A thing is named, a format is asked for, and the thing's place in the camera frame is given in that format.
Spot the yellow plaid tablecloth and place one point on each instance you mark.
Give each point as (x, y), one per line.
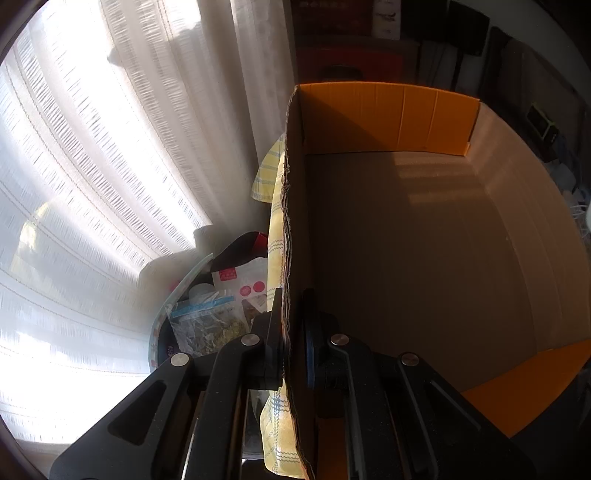
(277, 425)

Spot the orange-lined cardboard box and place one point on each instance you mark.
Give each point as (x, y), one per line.
(429, 226)

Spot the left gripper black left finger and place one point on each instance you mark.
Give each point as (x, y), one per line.
(187, 419)

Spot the zip bag of dried herbs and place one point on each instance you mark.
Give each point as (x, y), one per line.
(204, 328)

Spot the white sheer curtain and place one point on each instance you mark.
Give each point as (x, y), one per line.
(127, 127)

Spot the white pink-dotted packet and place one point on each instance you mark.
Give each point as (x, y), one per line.
(248, 284)

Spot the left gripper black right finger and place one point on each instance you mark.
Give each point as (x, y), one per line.
(363, 415)

